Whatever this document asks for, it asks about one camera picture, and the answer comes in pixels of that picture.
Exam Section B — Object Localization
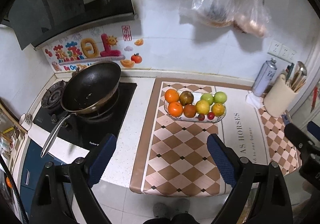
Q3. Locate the black gas stove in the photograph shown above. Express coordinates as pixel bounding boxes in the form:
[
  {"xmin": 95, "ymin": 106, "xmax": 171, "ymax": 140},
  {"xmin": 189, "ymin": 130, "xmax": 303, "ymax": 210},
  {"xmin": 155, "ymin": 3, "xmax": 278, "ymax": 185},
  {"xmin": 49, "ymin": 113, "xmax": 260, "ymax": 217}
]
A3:
[{"xmin": 33, "ymin": 81, "xmax": 137, "ymax": 150}]

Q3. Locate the dark handled utensil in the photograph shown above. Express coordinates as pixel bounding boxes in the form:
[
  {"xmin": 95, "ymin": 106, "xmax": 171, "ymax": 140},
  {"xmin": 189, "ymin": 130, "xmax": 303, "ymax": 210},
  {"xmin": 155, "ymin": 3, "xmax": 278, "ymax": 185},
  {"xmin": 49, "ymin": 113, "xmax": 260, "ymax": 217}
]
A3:
[{"xmin": 285, "ymin": 63, "xmax": 295, "ymax": 81}]

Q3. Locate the yellow lemon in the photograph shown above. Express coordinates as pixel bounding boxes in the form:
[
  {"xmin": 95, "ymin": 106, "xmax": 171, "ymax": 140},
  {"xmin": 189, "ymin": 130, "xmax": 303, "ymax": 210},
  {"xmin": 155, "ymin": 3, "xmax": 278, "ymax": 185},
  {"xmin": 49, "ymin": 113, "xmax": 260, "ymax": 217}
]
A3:
[
  {"xmin": 211, "ymin": 103, "xmax": 226, "ymax": 117},
  {"xmin": 195, "ymin": 100, "xmax": 210, "ymax": 115}
]

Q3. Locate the grey slipper right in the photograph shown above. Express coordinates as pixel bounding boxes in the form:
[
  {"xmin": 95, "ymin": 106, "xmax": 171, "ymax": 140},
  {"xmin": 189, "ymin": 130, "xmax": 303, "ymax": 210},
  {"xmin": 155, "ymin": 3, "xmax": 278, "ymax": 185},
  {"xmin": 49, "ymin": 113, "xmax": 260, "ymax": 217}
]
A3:
[{"xmin": 174, "ymin": 198, "xmax": 190, "ymax": 214}]

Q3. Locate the clear plastic bag left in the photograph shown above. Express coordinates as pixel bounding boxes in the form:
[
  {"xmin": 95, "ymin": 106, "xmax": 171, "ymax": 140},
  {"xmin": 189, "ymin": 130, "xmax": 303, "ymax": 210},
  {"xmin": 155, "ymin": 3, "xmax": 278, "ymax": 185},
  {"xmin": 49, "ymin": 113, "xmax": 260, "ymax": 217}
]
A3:
[{"xmin": 179, "ymin": 0, "xmax": 235, "ymax": 28}]

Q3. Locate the blue flat tool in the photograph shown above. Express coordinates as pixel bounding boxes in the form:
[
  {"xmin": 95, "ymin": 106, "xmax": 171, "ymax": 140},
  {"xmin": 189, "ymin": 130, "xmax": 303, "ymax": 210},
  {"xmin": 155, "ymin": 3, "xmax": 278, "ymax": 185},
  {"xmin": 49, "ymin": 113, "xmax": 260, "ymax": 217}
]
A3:
[{"xmin": 281, "ymin": 114, "xmax": 291, "ymax": 125}]

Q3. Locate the dark reddish orange fruit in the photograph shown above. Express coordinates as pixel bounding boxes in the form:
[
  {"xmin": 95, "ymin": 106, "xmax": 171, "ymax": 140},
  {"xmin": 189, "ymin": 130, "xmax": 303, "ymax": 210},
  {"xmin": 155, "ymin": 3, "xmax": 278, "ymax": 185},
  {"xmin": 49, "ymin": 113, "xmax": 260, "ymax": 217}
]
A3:
[{"xmin": 183, "ymin": 104, "xmax": 197, "ymax": 118}]

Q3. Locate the checkered brown table mat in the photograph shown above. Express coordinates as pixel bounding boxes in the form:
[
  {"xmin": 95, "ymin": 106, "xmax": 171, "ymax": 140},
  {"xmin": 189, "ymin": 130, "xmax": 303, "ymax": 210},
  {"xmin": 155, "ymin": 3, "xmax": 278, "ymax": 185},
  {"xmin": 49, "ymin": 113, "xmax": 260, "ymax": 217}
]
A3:
[{"xmin": 130, "ymin": 78, "xmax": 300, "ymax": 197}]

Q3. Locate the metal ladle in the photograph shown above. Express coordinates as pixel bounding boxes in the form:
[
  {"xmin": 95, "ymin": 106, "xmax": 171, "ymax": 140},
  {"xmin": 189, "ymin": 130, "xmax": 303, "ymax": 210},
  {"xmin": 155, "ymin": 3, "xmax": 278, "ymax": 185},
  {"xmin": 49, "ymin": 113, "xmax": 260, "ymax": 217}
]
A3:
[{"xmin": 292, "ymin": 61, "xmax": 308, "ymax": 84}]

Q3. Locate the cluttered side shelf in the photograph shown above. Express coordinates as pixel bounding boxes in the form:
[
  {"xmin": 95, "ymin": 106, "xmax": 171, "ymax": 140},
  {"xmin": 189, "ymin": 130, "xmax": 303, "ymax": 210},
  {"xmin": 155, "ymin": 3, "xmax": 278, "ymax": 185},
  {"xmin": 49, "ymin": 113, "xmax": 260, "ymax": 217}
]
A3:
[{"xmin": 1, "ymin": 100, "xmax": 27, "ymax": 171}]

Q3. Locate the green apple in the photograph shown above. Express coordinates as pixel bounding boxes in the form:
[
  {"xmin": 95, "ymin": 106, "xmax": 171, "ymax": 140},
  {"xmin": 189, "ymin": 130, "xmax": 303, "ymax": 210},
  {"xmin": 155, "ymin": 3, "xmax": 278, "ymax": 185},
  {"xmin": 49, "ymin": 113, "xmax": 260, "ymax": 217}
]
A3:
[
  {"xmin": 201, "ymin": 93, "xmax": 214, "ymax": 106},
  {"xmin": 214, "ymin": 91, "xmax": 227, "ymax": 104}
]

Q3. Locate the plastic bag with eggs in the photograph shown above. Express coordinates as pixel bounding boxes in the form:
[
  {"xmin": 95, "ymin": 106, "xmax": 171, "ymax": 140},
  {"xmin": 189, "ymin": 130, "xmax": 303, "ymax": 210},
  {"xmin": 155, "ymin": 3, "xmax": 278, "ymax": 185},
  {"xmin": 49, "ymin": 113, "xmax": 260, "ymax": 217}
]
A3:
[{"xmin": 234, "ymin": 0, "xmax": 271, "ymax": 38}]

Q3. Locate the dark brown passion fruit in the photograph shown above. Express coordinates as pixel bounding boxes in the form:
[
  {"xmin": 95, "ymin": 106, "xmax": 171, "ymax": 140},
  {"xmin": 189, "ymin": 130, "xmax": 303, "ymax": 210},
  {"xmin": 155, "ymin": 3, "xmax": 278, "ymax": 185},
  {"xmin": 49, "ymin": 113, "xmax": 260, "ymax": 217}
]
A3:
[{"xmin": 179, "ymin": 91, "xmax": 194, "ymax": 106}]

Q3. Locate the white small cup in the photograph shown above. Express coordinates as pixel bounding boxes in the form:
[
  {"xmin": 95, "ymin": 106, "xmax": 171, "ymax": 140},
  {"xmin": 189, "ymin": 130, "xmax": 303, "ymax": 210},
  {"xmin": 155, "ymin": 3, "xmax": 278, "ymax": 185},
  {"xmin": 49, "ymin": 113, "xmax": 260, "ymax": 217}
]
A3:
[{"xmin": 19, "ymin": 113, "xmax": 33, "ymax": 131}]

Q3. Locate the cream utensil holder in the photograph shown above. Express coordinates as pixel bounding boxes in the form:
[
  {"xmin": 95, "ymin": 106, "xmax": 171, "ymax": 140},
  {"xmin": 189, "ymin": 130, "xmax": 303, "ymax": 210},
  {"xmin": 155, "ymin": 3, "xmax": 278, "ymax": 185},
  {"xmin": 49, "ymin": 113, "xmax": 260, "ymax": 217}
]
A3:
[{"xmin": 264, "ymin": 74, "xmax": 297, "ymax": 118}]

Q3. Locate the grey slipper left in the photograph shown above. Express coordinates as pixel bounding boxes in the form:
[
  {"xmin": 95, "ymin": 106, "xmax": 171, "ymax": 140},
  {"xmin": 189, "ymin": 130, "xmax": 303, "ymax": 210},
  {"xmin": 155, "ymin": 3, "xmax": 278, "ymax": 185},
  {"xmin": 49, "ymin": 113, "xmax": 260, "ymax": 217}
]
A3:
[{"xmin": 152, "ymin": 202, "xmax": 170, "ymax": 219}]

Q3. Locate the black frying pan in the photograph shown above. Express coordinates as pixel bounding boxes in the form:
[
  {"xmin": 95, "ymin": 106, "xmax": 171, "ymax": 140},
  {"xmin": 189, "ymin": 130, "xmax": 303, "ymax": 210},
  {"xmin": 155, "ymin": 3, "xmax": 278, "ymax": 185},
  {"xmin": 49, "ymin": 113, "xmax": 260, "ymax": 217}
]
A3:
[{"xmin": 41, "ymin": 61, "xmax": 121, "ymax": 157}]

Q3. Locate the grey spray can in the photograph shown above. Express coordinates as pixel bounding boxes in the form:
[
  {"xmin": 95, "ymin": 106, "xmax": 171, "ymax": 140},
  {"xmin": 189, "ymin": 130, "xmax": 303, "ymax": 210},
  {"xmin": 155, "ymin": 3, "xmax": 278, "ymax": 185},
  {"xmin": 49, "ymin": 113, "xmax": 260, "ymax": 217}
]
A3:
[{"xmin": 252, "ymin": 58, "xmax": 277, "ymax": 97}]

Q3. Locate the white wall socket panel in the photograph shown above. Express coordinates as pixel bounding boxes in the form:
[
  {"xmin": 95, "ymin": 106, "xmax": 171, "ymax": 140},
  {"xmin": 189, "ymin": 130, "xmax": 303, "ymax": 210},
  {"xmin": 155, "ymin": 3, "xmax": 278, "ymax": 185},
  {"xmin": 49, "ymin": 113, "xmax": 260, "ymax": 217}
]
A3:
[{"xmin": 267, "ymin": 39, "xmax": 297, "ymax": 63}]

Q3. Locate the white folded tissue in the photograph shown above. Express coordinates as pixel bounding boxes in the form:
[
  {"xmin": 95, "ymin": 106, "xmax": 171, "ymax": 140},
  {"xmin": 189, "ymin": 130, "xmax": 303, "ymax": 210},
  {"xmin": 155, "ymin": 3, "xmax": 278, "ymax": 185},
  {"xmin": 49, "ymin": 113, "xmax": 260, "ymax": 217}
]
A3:
[{"xmin": 245, "ymin": 92, "xmax": 263, "ymax": 109}]

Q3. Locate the red cherry tomato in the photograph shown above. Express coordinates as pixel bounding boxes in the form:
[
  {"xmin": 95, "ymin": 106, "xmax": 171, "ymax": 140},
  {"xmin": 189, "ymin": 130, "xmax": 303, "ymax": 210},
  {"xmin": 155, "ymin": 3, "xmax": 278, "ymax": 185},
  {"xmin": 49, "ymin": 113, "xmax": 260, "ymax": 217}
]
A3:
[
  {"xmin": 197, "ymin": 114, "xmax": 205, "ymax": 121},
  {"xmin": 207, "ymin": 112, "xmax": 215, "ymax": 120}
]

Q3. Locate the small orange on shelf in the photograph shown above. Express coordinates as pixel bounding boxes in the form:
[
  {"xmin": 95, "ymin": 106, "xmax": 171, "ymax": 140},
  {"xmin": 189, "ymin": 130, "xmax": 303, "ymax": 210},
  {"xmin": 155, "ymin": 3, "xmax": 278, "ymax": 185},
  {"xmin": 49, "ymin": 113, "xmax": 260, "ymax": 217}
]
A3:
[{"xmin": 6, "ymin": 177, "xmax": 12, "ymax": 188}]

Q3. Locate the orange mandarin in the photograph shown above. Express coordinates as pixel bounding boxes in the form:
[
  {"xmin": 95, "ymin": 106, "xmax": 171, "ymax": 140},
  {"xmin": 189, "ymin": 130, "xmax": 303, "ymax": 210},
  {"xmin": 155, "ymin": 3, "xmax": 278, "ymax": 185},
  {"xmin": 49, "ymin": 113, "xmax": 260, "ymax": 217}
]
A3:
[
  {"xmin": 164, "ymin": 89, "xmax": 180, "ymax": 103},
  {"xmin": 168, "ymin": 102, "xmax": 183, "ymax": 117}
]

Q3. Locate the black fuzzy clothing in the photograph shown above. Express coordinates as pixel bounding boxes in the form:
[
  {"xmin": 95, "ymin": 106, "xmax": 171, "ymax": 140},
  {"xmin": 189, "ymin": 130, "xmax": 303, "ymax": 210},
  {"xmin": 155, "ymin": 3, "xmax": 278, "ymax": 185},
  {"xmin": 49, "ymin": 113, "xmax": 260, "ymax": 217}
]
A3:
[{"xmin": 143, "ymin": 213, "xmax": 199, "ymax": 224}]

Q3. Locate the oval floral ceramic plate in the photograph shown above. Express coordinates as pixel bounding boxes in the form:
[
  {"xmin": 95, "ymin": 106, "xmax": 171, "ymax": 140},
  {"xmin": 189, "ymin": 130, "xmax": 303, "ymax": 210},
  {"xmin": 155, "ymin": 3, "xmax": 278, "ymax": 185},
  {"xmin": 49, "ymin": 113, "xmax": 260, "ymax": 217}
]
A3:
[{"xmin": 163, "ymin": 89, "xmax": 227, "ymax": 123}]

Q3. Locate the colourful wall sticker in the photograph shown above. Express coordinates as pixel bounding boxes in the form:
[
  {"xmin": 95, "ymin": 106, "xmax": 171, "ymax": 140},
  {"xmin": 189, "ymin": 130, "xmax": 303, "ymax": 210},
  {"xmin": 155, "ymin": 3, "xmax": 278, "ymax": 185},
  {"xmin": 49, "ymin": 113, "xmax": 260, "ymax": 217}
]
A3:
[{"xmin": 42, "ymin": 21, "xmax": 143, "ymax": 73}]

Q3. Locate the grey slipper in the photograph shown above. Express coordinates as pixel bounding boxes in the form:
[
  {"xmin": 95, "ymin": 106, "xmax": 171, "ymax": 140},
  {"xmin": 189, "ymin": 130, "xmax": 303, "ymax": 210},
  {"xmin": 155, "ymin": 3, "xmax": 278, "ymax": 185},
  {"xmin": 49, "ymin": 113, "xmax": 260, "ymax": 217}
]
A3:
[
  {"xmin": 152, "ymin": 202, "xmax": 170, "ymax": 219},
  {"xmin": 174, "ymin": 198, "xmax": 190, "ymax": 214}
]

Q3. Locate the blue kitchen cabinet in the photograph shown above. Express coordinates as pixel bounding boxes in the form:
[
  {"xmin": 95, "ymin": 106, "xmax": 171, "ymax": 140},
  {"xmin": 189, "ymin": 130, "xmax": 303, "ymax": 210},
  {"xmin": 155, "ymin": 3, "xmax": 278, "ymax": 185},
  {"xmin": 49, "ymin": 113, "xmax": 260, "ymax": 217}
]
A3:
[{"xmin": 20, "ymin": 139, "xmax": 65, "ymax": 217}]

